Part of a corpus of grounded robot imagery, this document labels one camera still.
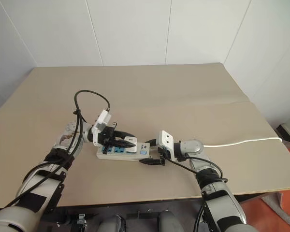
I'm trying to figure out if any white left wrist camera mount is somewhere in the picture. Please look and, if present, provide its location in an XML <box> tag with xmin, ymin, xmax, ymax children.
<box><xmin>91</xmin><ymin>109</ymin><xmax>112</xmax><ymax>147</ymax></box>

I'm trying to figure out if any white power strip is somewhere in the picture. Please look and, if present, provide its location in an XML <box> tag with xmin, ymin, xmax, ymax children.
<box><xmin>96</xmin><ymin>141</ymin><xmax>152</xmax><ymax>162</ymax></box>

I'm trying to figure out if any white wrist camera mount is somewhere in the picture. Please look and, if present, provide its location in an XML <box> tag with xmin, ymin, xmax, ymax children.
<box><xmin>159</xmin><ymin>130</ymin><xmax>177</xmax><ymax>161</ymax></box>
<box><xmin>91</xmin><ymin>109</ymin><xmax>112</xmax><ymax>147</ymax></box>

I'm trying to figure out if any white power strip cable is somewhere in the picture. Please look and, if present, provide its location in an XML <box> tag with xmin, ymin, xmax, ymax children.
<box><xmin>203</xmin><ymin>137</ymin><xmax>284</xmax><ymax>147</ymax></box>

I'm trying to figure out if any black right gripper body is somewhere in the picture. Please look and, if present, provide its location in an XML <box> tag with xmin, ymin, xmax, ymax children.
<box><xmin>157</xmin><ymin>145</ymin><xmax>169</xmax><ymax>166</ymax></box>

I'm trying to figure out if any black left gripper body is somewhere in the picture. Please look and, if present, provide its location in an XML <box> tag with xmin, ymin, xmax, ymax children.
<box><xmin>98</xmin><ymin>123</ymin><xmax>119</xmax><ymax>155</ymax></box>

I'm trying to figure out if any black crossbar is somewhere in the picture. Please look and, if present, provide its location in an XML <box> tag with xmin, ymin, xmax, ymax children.
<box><xmin>127</xmin><ymin>211</ymin><xmax>160</xmax><ymax>219</ymax></box>

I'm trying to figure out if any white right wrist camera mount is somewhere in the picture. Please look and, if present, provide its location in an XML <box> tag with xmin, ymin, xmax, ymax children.
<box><xmin>159</xmin><ymin>130</ymin><xmax>177</xmax><ymax>161</ymax></box>

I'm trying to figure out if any white charger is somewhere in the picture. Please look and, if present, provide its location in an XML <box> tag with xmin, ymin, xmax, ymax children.
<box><xmin>124</xmin><ymin>136</ymin><xmax>139</xmax><ymax>155</ymax></box>

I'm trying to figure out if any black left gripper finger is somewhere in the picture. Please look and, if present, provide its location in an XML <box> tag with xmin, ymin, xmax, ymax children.
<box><xmin>110</xmin><ymin>139</ymin><xmax>137</xmax><ymax>148</ymax></box>
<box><xmin>113</xmin><ymin>130</ymin><xmax>134</xmax><ymax>140</ymax></box>

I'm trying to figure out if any black buckle clip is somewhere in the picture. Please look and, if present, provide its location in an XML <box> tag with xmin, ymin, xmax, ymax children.
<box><xmin>76</xmin><ymin>214</ymin><xmax>87</xmax><ymax>227</ymax></box>

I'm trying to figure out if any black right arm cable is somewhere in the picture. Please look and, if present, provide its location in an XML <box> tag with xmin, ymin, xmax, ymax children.
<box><xmin>166</xmin><ymin>156</ymin><xmax>229</xmax><ymax>232</ymax></box>

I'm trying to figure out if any grey rounded housing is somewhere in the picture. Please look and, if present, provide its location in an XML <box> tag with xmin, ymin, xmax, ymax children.
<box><xmin>158</xmin><ymin>210</ymin><xmax>179</xmax><ymax>232</ymax></box>
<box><xmin>100</xmin><ymin>214</ymin><xmax>128</xmax><ymax>232</ymax></box>

